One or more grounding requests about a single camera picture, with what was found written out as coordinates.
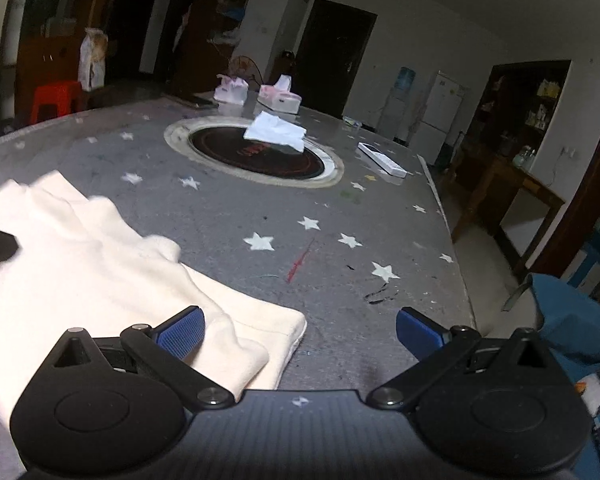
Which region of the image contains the cream sweatshirt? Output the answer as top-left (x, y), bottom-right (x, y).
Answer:
top-left (0, 169), bottom-right (309, 480)

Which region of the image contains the red plastic stool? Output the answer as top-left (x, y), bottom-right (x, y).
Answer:
top-left (30, 80), bottom-right (84, 125)

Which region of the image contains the white paper bag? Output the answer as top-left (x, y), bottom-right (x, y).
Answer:
top-left (78, 28), bottom-right (108, 92)

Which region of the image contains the blue sofa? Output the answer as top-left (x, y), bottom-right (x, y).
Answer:
top-left (502, 273), bottom-right (600, 480)

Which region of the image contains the dark wooden side table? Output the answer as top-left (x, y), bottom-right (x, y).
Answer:
top-left (451, 155), bottom-right (566, 281)

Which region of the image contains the white remote control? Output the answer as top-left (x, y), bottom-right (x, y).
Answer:
top-left (358, 142), bottom-right (407, 179)

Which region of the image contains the round induction cooktop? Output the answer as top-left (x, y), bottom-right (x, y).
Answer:
top-left (163, 116), bottom-right (344, 188)

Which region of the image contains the water dispenser with blue bottle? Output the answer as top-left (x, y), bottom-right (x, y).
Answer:
top-left (376, 66), bottom-right (416, 140)

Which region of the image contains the white tissue paper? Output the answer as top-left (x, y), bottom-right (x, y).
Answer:
top-left (244, 112), bottom-right (306, 153)

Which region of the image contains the small clear plastic box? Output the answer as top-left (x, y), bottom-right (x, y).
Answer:
top-left (342, 116), bottom-right (363, 129)

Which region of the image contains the black smartphone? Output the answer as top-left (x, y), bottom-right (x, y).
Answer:
top-left (162, 93), bottom-right (219, 110)

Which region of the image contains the white refrigerator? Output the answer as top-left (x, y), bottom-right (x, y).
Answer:
top-left (410, 72), bottom-right (466, 165)

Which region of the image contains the small pink tissue pack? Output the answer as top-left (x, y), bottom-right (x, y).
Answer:
top-left (213, 74), bottom-right (249, 106)

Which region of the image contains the pink tissue box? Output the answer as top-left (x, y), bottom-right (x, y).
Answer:
top-left (258, 75), bottom-right (302, 115)

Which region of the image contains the electric fan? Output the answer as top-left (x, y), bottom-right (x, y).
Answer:
top-left (228, 55), bottom-right (263, 92)

